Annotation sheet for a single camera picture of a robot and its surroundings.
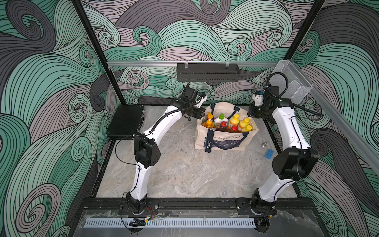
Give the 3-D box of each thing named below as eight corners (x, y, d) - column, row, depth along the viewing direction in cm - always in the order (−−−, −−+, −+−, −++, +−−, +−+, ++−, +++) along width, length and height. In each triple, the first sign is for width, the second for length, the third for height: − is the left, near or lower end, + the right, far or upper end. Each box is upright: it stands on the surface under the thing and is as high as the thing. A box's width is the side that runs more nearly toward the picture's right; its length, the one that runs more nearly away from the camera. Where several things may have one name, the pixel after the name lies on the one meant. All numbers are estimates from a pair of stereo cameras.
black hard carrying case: (107, 138, 100) (104, 134, 96) (120, 109, 119) (117, 104, 115) (138, 138, 100) (136, 134, 96) (146, 109, 119) (144, 104, 115)
